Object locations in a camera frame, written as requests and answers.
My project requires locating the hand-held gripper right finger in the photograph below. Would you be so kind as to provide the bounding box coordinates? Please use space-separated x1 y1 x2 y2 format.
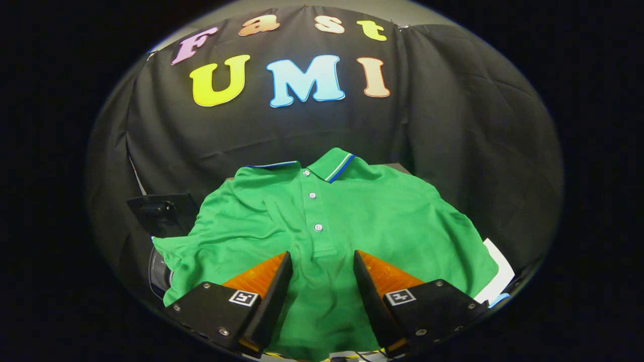
354 250 489 355

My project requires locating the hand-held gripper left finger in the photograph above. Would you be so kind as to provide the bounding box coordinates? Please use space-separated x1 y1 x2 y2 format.
164 251 293 355

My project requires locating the green polo shirt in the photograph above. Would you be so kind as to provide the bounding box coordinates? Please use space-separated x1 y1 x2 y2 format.
152 147 499 361

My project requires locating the transparent washing machine lid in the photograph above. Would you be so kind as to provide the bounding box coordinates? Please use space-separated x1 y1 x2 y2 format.
127 194 200 238

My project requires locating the white paper sheet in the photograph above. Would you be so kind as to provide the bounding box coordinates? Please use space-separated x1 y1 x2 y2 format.
474 238 515 305

